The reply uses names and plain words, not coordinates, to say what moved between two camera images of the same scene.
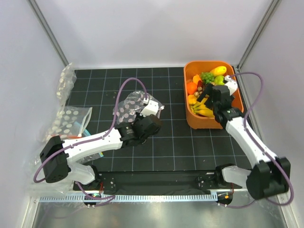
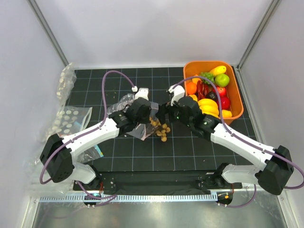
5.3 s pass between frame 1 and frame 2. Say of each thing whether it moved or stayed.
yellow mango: stayed
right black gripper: moved
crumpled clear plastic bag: stayed
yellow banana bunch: stayed
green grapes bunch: stayed
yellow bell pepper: stayed
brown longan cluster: moved
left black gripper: moved
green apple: stayed
